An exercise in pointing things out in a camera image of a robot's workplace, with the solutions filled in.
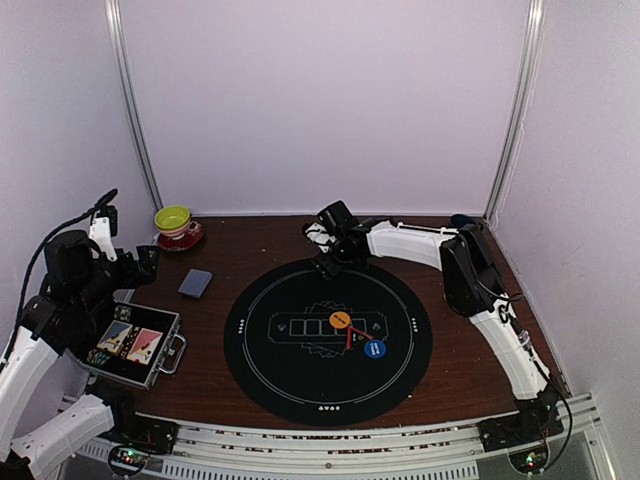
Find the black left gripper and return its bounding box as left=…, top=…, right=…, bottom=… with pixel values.
left=72, top=244, right=160, bottom=315

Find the orange round blind button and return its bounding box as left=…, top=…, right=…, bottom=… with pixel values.
left=329, top=311, right=352, bottom=330

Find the red black triangle marker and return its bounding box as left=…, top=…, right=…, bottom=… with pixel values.
left=346, top=326, right=374, bottom=351

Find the blue round blind button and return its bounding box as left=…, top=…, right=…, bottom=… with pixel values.
left=364, top=339, right=387, bottom=359

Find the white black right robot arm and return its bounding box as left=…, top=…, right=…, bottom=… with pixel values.
left=304, top=201, right=562, bottom=442

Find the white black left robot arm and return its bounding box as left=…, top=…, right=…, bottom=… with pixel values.
left=1, top=230, right=160, bottom=479

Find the blue playing card deck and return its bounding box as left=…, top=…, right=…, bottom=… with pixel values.
left=178, top=269, right=213, bottom=298

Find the green bowl on red saucer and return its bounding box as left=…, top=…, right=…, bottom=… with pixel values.
left=154, top=205, right=204, bottom=252

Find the red card box in case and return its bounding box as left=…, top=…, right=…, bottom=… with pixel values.
left=126, top=328, right=163, bottom=365

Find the aluminium poker case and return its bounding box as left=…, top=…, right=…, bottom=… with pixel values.
left=73, top=301, right=188, bottom=390

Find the blue card box in case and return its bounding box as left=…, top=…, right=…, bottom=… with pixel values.
left=96, top=320, right=132, bottom=355

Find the round black poker mat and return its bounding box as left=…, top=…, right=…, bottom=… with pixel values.
left=224, top=259, right=433, bottom=427

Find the dark blue enamel mug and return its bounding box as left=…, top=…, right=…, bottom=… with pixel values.
left=450, top=214, right=475, bottom=228

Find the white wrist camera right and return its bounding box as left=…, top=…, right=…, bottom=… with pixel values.
left=302, top=222, right=336, bottom=253

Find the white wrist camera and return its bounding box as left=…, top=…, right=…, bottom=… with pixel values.
left=89, top=205, right=118, bottom=262
left=302, top=222, right=336, bottom=253

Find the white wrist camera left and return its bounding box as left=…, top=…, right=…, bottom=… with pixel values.
left=89, top=205, right=118, bottom=262

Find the aluminium front rail frame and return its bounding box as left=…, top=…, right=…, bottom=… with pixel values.
left=137, top=388, right=618, bottom=479

